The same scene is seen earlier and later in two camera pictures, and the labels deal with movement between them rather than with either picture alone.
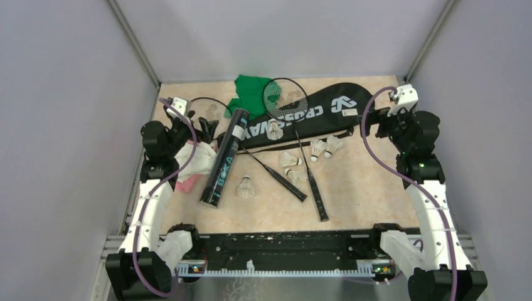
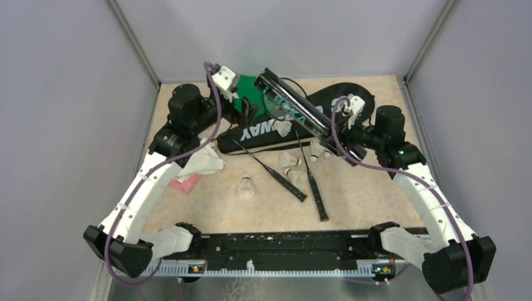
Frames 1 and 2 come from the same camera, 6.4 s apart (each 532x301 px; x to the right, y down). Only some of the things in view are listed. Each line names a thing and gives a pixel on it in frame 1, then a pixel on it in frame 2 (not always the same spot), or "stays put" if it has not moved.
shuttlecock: x=274 y=132 → x=283 y=127
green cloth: x=250 y=93 stays put
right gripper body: x=392 y=126 → x=354 y=135
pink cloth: x=186 y=185 stays put
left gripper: x=207 y=128 → x=241 y=118
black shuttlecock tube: x=226 y=156 → x=298 y=109
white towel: x=202 y=162 stays put
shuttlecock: x=246 y=189 stays put
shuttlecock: x=298 y=178 stays put
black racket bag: x=327 y=112 stays put
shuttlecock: x=317 y=146 stays put
